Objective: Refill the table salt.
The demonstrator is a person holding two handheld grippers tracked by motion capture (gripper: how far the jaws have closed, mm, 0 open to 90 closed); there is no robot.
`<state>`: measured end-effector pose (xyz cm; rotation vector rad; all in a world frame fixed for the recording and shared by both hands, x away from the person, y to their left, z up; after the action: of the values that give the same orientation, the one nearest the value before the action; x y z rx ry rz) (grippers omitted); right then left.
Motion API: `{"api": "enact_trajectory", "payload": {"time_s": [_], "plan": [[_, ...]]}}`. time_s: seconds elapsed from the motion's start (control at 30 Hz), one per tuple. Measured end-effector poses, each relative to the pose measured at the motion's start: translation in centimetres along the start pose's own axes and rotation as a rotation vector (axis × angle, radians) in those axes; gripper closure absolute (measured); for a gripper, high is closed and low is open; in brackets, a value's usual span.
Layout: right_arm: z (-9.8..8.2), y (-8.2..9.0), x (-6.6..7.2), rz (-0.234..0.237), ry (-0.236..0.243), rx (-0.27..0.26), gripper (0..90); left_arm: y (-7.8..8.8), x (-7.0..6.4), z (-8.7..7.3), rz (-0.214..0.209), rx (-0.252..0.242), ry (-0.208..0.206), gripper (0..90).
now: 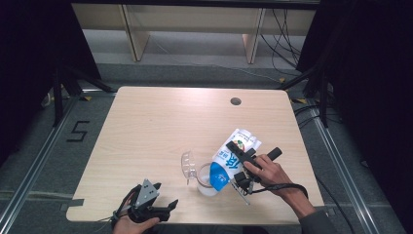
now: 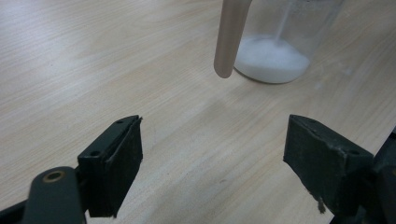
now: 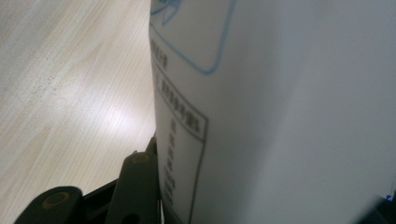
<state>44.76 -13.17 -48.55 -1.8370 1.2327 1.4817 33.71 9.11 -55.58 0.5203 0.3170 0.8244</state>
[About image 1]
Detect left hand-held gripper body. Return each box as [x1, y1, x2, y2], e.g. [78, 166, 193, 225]
[111, 177, 171, 224]

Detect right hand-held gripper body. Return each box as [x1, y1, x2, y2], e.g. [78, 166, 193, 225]
[229, 146, 283, 207]

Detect blue white milk carton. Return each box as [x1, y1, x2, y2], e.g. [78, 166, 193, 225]
[208, 128, 263, 192]

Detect clear jar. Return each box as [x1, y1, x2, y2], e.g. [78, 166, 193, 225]
[196, 162, 222, 198]

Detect person's right hand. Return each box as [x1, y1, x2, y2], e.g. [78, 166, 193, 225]
[243, 154, 294, 197]

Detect person's left hand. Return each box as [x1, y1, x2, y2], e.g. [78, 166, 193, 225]
[111, 214, 162, 234]

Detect black metal stand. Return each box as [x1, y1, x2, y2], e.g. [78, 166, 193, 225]
[276, 62, 329, 129]
[53, 62, 115, 128]

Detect light wooden shelf unit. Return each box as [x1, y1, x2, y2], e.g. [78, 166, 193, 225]
[71, 3, 318, 65]

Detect black curtain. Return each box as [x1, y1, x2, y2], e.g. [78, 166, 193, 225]
[0, 0, 102, 167]
[295, 0, 413, 228]

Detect thick black gripper cable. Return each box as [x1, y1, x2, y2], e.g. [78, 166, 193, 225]
[250, 182, 310, 200]

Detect black floor cables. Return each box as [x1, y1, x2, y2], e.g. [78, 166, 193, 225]
[292, 102, 344, 130]

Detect long black floor cable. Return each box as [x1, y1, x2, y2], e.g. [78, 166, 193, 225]
[315, 176, 358, 234]

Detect aluminium floor rail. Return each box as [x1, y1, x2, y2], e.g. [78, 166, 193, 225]
[0, 97, 81, 228]
[306, 98, 379, 234]

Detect bundle of black cables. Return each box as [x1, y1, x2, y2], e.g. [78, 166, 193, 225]
[259, 9, 304, 77]

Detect pale cable loop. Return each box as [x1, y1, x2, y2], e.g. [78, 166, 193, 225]
[41, 91, 56, 109]

